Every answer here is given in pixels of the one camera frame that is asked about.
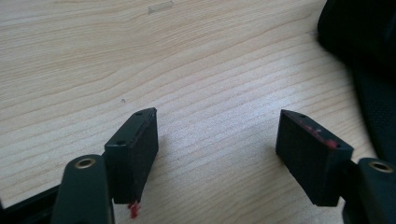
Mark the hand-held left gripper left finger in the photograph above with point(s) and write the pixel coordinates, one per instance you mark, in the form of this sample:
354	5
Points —
134	161

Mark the dark cloth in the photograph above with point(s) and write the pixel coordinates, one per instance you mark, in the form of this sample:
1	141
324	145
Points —
370	46

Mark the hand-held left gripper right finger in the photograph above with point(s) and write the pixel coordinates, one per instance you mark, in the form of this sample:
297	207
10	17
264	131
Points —
308	158

